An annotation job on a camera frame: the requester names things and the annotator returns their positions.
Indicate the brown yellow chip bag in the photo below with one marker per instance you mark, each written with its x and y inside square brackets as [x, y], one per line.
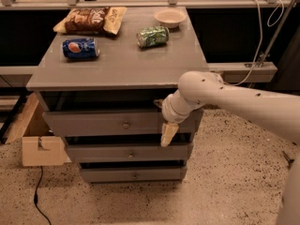
[95, 20]

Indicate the blue pepsi can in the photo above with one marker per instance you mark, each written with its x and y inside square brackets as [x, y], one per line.
[80, 48]

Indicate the grey top drawer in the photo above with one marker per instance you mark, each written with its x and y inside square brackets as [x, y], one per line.
[77, 124]

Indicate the grey middle drawer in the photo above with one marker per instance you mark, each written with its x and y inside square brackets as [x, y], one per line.
[128, 152]

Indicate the grey drawer cabinet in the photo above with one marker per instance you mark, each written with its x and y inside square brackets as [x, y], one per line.
[123, 78]

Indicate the white bowl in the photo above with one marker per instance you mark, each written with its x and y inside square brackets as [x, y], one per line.
[170, 17]

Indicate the black caster wheel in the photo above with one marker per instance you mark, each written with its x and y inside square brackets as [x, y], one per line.
[288, 159]

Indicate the thin metal pole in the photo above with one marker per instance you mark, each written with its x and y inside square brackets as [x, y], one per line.
[286, 7]

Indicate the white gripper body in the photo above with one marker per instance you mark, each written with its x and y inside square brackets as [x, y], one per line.
[169, 112]

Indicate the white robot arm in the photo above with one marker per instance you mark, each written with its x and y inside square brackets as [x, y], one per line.
[276, 112]

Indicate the green soda can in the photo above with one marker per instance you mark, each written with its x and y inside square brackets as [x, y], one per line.
[152, 36]

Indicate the grey bottom drawer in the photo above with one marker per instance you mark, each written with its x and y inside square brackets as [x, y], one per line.
[126, 175]

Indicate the grey drawer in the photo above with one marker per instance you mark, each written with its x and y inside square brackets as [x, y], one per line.
[77, 124]
[126, 175]
[128, 152]

